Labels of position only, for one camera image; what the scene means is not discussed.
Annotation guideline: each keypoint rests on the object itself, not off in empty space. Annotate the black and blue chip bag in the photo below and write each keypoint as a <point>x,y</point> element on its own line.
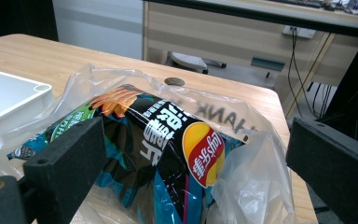
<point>164,149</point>

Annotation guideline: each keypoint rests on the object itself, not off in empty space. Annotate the clear plastic bag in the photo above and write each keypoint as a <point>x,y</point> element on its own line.
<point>254,186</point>

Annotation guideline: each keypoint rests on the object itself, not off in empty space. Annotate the black desk frame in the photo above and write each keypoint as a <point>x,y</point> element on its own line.
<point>354,93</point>

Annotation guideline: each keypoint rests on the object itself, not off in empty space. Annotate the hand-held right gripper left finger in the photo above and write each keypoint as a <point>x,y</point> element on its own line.
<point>65,158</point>

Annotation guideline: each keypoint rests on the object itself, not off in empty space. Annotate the white plastic tray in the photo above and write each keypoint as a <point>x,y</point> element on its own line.
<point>9,96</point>

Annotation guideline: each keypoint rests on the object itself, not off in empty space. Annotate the dark green bracket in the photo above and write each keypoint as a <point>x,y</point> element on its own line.
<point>267,63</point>

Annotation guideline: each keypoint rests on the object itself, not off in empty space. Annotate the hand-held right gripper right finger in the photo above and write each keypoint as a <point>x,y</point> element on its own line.
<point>332,168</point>

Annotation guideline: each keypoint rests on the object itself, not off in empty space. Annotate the white and black chair base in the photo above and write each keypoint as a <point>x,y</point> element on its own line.
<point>189,62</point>

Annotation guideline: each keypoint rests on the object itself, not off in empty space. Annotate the white power strip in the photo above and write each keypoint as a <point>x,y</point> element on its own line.
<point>299,31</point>

